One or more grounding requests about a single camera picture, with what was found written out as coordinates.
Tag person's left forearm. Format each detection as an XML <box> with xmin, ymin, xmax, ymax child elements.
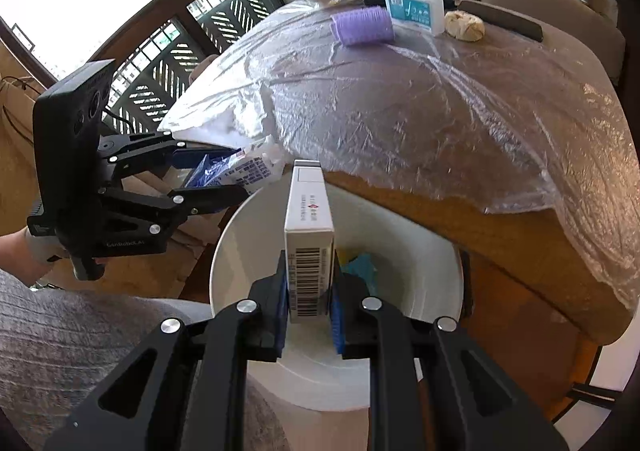
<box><xmin>0</xmin><ymin>226</ymin><xmax>68</xmax><ymax>289</ymax></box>

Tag white slim carton box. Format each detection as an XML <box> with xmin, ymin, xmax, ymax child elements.
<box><xmin>284</xmin><ymin>159</ymin><xmax>336</xmax><ymax>324</ymax></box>

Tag white teal plastic box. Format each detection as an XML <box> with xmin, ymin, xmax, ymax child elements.
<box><xmin>384</xmin><ymin>0</ymin><xmax>446</xmax><ymax>36</ymax></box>

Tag grey sofa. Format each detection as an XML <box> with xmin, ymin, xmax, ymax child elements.
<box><xmin>295</xmin><ymin>0</ymin><xmax>626</xmax><ymax>82</ymax></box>

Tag black flat pad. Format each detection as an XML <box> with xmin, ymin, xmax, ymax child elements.
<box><xmin>457</xmin><ymin>0</ymin><xmax>544</xmax><ymax>42</ymax></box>

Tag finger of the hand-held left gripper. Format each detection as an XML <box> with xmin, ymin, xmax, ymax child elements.
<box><xmin>97</xmin><ymin>131</ymin><xmax>240</xmax><ymax>186</ymax></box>
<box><xmin>99</xmin><ymin>183</ymin><xmax>251</xmax><ymax>235</ymax></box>

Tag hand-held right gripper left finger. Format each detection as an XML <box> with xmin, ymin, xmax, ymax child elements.
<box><xmin>42</xmin><ymin>251</ymin><xmax>291</xmax><ymax>451</ymax></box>

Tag clear plastic table sheet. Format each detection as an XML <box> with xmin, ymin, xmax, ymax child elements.
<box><xmin>160</xmin><ymin>0</ymin><xmax>640</xmax><ymax>312</ymax></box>

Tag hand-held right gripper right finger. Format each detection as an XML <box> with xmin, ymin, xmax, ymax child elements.
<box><xmin>327</xmin><ymin>256</ymin><xmax>571</xmax><ymax>451</ymax></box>

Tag beige round bun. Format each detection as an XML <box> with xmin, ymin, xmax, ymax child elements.
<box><xmin>444</xmin><ymin>11</ymin><xmax>486</xmax><ymax>42</ymax></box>

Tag blue white plastic packet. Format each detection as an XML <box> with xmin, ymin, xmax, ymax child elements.
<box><xmin>192</xmin><ymin>148</ymin><xmax>286</xmax><ymax>192</ymax></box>

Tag person's grey knit clothing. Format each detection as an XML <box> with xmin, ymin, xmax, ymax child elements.
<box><xmin>0</xmin><ymin>268</ymin><xmax>291</xmax><ymax>451</ymax></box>

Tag purple hair roller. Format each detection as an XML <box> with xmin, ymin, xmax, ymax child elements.
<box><xmin>331</xmin><ymin>7</ymin><xmax>396</xmax><ymax>48</ymax></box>

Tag white round waste bin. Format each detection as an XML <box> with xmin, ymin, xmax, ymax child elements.
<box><xmin>209</xmin><ymin>181</ymin><xmax>468</xmax><ymax>412</ymax></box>

